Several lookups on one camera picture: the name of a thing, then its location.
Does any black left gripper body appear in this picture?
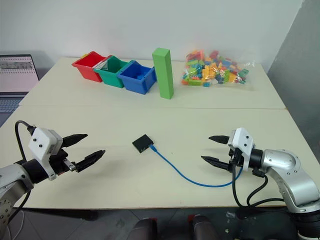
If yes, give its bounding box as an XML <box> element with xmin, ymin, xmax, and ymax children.
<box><xmin>49</xmin><ymin>147</ymin><xmax>77</xmax><ymax>176</ymax></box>

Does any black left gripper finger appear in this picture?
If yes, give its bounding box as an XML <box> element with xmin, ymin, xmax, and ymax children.
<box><xmin>74</xmin><ymin>149</ymin><xmax>106</xmax><ymax>173</ymax></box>
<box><xmin>61</xmin><ymin>133</ymin><xmax>89</xmax><ymax>149</ymax></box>

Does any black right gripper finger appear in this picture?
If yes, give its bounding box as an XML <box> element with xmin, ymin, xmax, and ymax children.
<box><xmin>200</xmin><ymin>155</ymin><xmax>231</xmax><ymax>173</ymax></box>
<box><xmin>208</xmin><ymin>135</ymin><xmax>231</xmax><ymax>145</ymax></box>

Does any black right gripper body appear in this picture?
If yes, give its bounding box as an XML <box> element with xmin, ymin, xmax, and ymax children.
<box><xmin>226</xmin><ymin>147</ymin><xmax>245</xmax><ymax>174</ymax></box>

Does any small black box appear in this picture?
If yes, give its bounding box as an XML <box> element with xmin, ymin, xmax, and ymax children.
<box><xmin>132</xmin><ymin>134</ymin><xmax>155</xmax><ymax>154</ymax></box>

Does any dark rounded shape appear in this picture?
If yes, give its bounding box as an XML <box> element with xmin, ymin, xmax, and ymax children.
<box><xmin>191</xmin><ymin>214</ymin><xmax>220</xmax><ymax>240</ymax></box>
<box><xmin>127</xmin><ymin>217</ymin><xmax>158</xmax><ymax>240</ymax></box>

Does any bag of colourful bricks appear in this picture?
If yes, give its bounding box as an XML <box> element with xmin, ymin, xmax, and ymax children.
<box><xmin>180</xmin><ymin>49</ymin><xmax>256</xmax><ymax>89</ymax></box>

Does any red plastic bin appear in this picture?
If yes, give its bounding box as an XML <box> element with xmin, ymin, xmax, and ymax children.
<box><xmin>71</xmin><ymin>51</ymin><xmax>108</xmax><ymax>83</ymax></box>

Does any green plastic bin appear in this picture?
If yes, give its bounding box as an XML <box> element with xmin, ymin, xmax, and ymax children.
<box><xmin>93</xmin><ymin>55</ymin><xmax>129</xmax><ymax>89</ymax></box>

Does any open laptop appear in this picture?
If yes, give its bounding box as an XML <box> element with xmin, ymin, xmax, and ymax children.
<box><xmin>0</xmin><ymin>54</ymin><xmax>40</xmax><ymax>127</ymax></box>

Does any tall green block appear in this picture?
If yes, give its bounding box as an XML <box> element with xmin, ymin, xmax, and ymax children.
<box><xmin>152</xmin><ymin>47</ymin><xmax>174</xmax><ymax>100</ymax></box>

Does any blue plastic bin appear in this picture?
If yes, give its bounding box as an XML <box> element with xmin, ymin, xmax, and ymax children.
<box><xmin>116</xmin><ymin>60</ymin><xmax>158</xmax><ymax>95</ymax></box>

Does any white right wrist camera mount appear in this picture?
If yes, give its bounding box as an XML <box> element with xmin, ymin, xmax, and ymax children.
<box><xmin>227</xmin><ymin>127</ymin><xmax>255</xmax><ymax>172</ymax></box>

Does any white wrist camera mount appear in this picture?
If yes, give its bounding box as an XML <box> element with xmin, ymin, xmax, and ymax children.
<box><xmin>227</xmin><ymin>127</ymin><xmax>255</xmax><ymax>172</ymax></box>
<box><xmin>27</xmin><ymin>127</ymin><xmax>64</xmax><ymax>181</ymax></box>

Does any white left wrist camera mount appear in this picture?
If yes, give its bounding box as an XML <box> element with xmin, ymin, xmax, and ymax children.
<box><xmin>27</xmin><ymin>127</ymin><xmax>64</xmax><ymax>181</ymax></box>

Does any blue cable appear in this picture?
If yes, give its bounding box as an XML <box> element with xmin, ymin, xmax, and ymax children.
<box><xmin>149</xmin><ymin>144</ymin><xmax>243</xmax><ymax>188</ymax></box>

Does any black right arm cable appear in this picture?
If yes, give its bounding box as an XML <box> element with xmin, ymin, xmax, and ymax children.
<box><xmin>231</xmin><ymin>159</ymin><xmax>286</xmax><ymax>208</ymax></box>

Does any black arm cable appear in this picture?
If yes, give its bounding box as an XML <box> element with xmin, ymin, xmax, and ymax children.
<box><xmin>231</xmin><ymin>159</ymin><xmax>286</xmax><ymax>208</ymax></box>
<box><xmin>5</xmin><ymin>120</ymin><xmax>35</xmax><ymax>226</ymax></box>

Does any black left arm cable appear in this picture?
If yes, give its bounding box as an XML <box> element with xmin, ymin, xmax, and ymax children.
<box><xmin>5</xmin><ymin>120</ymin><xmax>35</xmax><ymax>226</ymax></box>

